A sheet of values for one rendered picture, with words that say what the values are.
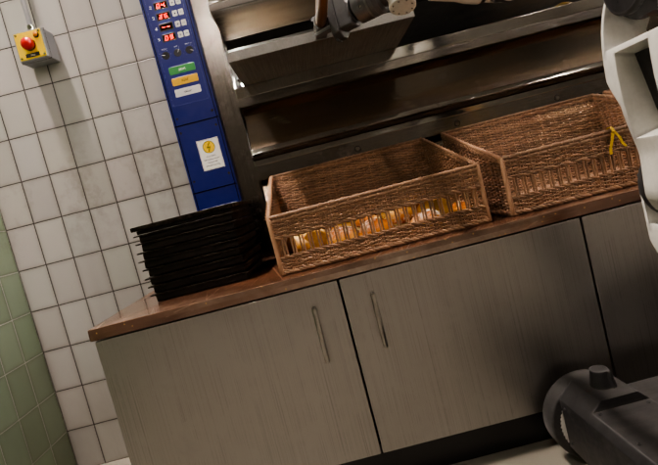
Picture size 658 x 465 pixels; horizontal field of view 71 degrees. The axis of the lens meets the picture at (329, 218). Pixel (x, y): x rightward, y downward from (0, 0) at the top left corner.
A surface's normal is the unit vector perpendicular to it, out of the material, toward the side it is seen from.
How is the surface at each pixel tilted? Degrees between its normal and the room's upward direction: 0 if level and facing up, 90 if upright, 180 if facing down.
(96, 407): 90
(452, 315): 90
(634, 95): 90
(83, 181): 90
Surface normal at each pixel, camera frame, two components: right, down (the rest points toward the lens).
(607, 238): 0.02, 0.06
